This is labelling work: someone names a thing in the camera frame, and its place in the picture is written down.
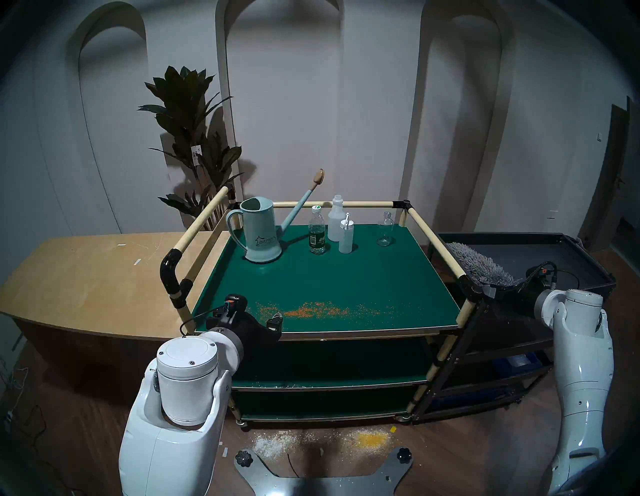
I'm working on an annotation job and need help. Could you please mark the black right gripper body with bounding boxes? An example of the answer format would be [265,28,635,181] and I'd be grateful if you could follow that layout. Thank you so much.
[482,277,546,317]

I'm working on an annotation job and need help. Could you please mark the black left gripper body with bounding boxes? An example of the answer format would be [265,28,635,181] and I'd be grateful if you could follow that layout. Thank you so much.
[222,312,271,351]

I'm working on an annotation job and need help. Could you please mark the grey fluffy duster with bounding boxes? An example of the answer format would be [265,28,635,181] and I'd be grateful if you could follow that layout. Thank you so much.
[445,242,522,288]

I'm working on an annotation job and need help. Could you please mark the orange dust powder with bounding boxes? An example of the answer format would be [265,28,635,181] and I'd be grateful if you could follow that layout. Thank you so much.
[256,301,396,321]

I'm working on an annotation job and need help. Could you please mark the green shelf cart beige rails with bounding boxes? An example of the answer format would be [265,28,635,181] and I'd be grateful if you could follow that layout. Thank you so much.
[160,184,483,427]

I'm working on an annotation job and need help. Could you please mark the black utility cart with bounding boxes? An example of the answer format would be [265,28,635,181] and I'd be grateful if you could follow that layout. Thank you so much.
[412,231,617,423]

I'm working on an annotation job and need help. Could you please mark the blue storage box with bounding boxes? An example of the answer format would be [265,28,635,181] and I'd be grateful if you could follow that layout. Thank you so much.
[492,352,543,376]

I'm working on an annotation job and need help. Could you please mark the teal watering can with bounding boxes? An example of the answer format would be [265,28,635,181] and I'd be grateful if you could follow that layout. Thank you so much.
[226,168,326,264]

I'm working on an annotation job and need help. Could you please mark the clear water bottle green label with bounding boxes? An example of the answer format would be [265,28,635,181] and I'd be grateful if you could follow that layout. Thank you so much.
[308,205,327,255]

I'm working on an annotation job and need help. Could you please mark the translucent squeeze bottle with cap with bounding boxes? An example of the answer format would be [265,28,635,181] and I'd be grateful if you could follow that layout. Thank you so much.
[338,212,355,254]

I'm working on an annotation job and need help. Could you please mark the white opaque plastic bottle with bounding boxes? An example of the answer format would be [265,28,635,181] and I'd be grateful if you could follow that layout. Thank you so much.
[327,194,347,242]

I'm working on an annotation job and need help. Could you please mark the small clear glass bottle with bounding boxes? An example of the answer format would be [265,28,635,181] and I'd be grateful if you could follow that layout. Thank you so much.
[376,211,395,247]

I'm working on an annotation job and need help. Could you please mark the dark door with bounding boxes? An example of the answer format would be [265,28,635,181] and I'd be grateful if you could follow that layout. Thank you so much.
[580,97,640,253]

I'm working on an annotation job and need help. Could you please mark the spilled powder on floor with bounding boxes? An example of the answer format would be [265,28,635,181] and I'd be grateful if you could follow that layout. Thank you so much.
[252,427,396,458]

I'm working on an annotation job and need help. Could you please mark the light wooden table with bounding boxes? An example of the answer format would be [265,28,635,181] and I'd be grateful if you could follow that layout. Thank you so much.
[0,231,231,342]

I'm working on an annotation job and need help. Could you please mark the dark green leafy plant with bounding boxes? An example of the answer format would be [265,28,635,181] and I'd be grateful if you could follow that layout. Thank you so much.
[137,65,244,231]

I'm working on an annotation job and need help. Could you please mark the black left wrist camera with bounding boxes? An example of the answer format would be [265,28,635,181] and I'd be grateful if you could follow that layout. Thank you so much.
[215,294,249,321]

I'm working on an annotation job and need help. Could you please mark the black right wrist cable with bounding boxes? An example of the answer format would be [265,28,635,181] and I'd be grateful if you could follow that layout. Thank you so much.
[517,261,581,292]

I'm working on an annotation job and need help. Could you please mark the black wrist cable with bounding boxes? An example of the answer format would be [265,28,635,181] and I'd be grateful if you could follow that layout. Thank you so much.
[517,261,581,292]
[179,311,223,337]

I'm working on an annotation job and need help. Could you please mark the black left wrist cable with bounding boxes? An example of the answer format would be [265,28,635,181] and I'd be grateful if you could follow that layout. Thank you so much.
[179,311,223,337]

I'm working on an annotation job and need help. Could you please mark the grey metal robot base plate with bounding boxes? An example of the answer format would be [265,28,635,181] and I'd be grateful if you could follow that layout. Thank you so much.
[234,446,414,496]

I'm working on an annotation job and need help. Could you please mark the black floor cable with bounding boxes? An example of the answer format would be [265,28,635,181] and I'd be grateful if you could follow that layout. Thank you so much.
[0,367,51,451]

